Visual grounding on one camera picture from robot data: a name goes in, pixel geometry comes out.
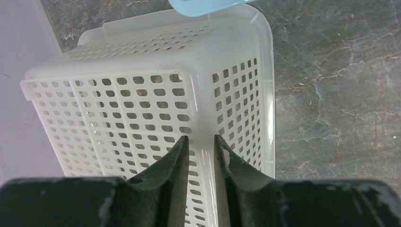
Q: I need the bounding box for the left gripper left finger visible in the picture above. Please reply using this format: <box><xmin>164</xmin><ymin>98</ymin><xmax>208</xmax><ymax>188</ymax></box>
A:
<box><xmin>128</xmin><ymin>136</ymin><xmax>189</xmax><ymax>227</ymax></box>

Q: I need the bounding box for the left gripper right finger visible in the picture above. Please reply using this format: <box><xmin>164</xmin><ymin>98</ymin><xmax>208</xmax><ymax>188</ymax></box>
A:
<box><xmin>214</xmin><ymin>135</ymin><xmax>282</xmax><ymax>227</ymax></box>

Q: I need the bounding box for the large white perforated basket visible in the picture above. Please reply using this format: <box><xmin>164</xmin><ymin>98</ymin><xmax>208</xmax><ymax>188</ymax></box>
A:
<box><xmin>20</xmin><ymin>5</ymin><xmax>275</xmax><ymax>227</ymax></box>

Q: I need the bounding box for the blue plastic basket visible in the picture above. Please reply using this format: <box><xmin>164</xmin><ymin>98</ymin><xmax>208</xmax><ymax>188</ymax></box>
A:
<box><xmin>168</xmin><ymin>0</ymin><xmax>255</xmax><ymax>17</ymax></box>

